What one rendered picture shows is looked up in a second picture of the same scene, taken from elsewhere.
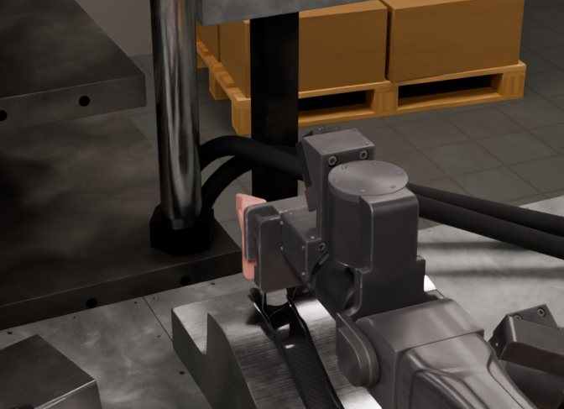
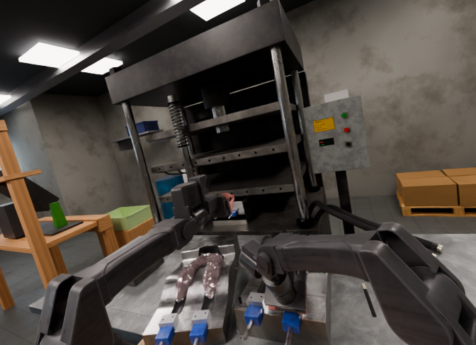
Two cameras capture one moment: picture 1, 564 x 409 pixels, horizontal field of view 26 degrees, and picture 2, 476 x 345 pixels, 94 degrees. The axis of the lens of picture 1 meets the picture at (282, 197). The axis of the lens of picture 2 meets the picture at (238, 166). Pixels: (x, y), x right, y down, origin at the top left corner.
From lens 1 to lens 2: 0.83 m
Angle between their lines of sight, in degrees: 51
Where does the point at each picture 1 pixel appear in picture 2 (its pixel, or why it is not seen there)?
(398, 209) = (176, 190)
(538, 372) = (250, 259)
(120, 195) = not seen: hidden behind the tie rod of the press
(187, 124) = (299, 195)
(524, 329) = (251, 244)
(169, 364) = not seen: hidden behind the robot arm
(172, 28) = (293, 171)
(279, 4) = (334, 168)
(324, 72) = (432, 201)
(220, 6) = (317, 168)
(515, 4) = not seen: outside the picture
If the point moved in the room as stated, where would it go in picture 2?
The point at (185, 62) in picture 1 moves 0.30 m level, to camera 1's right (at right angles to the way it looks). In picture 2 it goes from (297, 180) to (353, 181)
